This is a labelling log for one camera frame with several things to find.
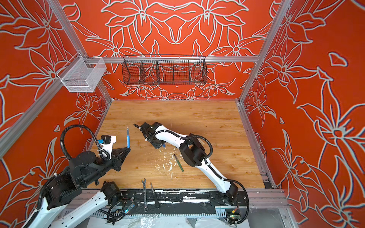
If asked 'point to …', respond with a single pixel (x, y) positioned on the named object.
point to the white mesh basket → (84, 74)
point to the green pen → (178, 163)
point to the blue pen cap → (164, 146)
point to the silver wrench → (145, 209)
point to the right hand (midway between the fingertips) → (159, 142)
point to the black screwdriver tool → (155, 199)
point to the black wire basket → (164, 69)
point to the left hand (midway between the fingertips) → (129, 148)
